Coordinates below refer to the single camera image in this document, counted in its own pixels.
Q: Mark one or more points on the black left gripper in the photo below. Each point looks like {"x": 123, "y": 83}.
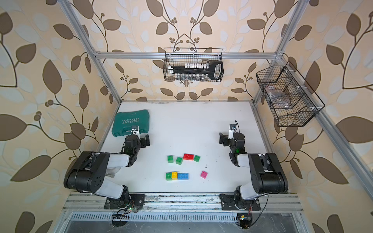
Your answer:
{"x": 144, "y": 141}

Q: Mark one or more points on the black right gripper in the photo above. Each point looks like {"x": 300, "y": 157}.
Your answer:
{"x": 223, "y": 139}

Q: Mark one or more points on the red lego brick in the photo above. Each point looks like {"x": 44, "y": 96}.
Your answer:
{"x": 189, "y": 157}

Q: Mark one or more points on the green lego brick front row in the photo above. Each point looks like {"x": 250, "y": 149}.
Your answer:
{"x": 168, "y": 176}

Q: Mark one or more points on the yellow lego brick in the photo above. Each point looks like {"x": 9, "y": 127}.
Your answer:
{"x": 174, "y": 176}

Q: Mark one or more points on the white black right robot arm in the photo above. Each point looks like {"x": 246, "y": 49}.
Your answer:
{"x": 266, "y": 173}

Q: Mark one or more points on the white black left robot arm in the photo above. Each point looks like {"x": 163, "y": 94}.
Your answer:
{"x": 89, "y": 171}

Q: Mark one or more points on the pink lego brick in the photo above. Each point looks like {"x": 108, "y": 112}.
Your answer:
{"x": 203, "y": 174}

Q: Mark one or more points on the blue lego brick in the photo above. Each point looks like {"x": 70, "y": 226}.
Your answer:
{"x": 182, "y": 176}

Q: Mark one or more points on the green plastic tool case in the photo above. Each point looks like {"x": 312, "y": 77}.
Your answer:
{"x": 125, "y": 121}

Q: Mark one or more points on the plastic bag in basket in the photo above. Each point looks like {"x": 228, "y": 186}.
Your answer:
{"x": 279, "y": 99}

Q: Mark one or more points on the black white socket tool set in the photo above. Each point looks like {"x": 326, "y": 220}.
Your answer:
{"x": 210, "y": 71}

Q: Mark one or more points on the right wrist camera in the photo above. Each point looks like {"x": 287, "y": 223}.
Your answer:
{"x": 232, "y": 130}

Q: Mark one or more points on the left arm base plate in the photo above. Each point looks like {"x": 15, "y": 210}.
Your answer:
{"x": 129, "y": 202}

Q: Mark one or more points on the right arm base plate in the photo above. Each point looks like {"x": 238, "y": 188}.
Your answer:
{"x": 234, "y": 203}

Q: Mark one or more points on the aluminium front rail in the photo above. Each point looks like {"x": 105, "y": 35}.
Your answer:
{"x": 187, "y": 202}

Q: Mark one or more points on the black wire basket right wall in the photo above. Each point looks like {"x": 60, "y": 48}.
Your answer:
{"x": 291, "y": 97}

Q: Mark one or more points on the black wire basket wall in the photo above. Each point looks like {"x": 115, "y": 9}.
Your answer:
{"x": 179, "y": 56}
{"x": 291, "y": 97}

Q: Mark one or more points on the black wire basket back wall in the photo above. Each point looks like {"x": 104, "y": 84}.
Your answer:
{"x": 179, "y": 56}

